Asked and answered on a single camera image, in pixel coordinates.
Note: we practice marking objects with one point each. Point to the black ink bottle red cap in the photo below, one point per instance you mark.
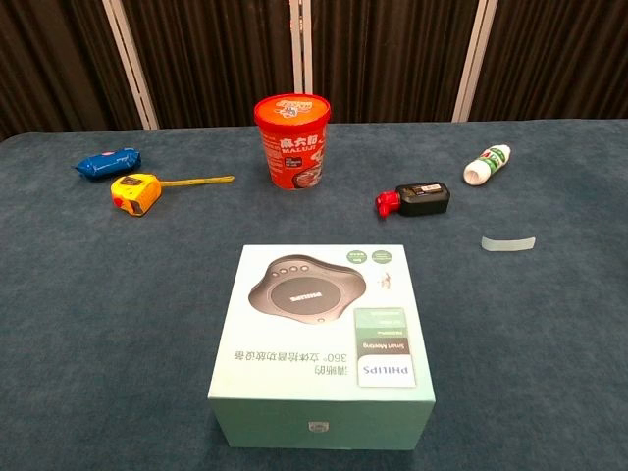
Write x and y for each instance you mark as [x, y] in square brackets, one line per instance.
[424, 198]

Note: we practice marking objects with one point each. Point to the dark pleated curtain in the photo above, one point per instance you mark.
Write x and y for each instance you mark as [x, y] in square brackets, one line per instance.
[221, 49]

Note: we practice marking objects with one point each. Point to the blue snack packet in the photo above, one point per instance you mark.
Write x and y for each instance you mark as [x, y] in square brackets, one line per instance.
[108, 163]

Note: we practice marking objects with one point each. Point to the white bottle green label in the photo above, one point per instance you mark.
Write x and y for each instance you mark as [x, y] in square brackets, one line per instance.
[486, 164]

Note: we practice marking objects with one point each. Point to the yellow tape measure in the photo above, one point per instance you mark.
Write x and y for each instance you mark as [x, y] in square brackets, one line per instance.
[135, 193]

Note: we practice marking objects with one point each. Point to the white frame post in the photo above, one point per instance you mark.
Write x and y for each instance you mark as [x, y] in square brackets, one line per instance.
[130, 64]
[473, 59]
[301, 49]

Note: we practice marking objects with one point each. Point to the red instant noodle cup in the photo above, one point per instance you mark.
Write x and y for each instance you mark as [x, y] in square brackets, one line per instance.
[294, 147]

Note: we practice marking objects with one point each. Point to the blue velvet table cloth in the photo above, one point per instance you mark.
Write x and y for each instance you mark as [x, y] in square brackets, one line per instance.
[98, 343]

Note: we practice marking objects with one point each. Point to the light green Philips speaker box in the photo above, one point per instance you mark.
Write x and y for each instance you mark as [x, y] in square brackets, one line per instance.
[294, 373]

